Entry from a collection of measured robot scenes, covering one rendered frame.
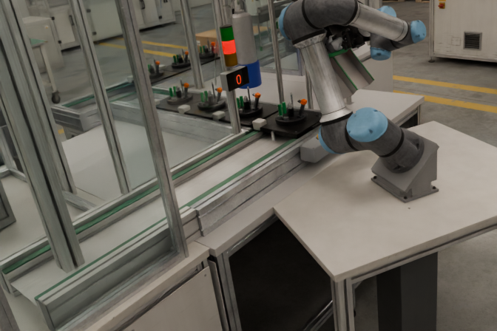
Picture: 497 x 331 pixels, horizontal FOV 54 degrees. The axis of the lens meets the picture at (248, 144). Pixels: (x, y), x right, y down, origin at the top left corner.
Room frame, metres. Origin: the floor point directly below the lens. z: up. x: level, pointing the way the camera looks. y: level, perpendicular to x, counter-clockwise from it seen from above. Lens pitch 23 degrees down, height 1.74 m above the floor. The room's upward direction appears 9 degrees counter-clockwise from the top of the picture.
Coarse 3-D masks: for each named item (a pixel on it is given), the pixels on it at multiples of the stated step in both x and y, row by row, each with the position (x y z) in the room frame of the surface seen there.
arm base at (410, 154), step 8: (400, 128) 1.46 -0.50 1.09; (408, 136) 1.45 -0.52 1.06; (416, 136) 1.46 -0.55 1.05; (400, 144) 1.41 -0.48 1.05; (408, 144) 1.42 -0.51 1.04; (416, 144) 1.45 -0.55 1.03; (424, 144) 1.45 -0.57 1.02; (392, 152) 1.41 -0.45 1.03; (400, 152) 1.41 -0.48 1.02; (408, 152) 1.41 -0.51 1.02; (416, 152) 1.42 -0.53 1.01; (384, 160) 1.45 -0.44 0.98; (392, 160) 1.43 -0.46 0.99; (400, 160) 1.41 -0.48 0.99; (408, 160) 1.41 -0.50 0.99; (416, 160) 1.41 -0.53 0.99; (392, 168) 1.44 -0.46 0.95; (400, 168) 1.42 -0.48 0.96; (408, 168) 1.42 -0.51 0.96
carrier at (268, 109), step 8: (248, 88) 2.22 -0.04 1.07; (240, 96) 2.20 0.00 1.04; (248, 96) 2.22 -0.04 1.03; (240, 104) 2.20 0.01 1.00; (248, 104) 2.15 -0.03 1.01; (264, 104) 2.24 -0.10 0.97; (240, 112) 2.11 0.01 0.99; (248, 112) 2.10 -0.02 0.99; (256, 112) 2.10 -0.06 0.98; (264, 112) 2.12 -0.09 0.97; (272, 112) 2.11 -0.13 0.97; (240, 120) 2.06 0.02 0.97; (248, 120) 2.05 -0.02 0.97
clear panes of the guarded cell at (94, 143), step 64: (0, 0) 1.05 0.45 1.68; (64, 0) 1.15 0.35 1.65; (0, 64) 1.02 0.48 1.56; (64, 64) 1.12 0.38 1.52; (128, 64) 1.23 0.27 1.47; (0, 128) 0.99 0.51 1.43; (64, 128) 1.09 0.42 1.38; (128, 128) 1.20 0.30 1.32; (0, 192) 0.96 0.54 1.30; (64, 192) 1.05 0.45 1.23; (128, 192) 1.17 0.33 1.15; (0, 256) 0.93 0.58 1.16; (64, 256) 1.02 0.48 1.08; (128, 256) 1.13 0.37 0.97; (64, 320) 0.98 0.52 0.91
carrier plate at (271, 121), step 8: (312, 112) 2.03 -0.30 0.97; (272, 120) 2.01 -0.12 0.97; (312, 120) 1.94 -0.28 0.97; (264, 128) 1.94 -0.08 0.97; (272, 128) 1.92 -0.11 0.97; (280, 128) 1.91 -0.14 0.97; (288, 128) 1.89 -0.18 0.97; (296, 128) 1.88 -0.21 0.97; (304, 128) 1.87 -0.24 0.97; (288, 136) 1.84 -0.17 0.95; (296, 136) 1.82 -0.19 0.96
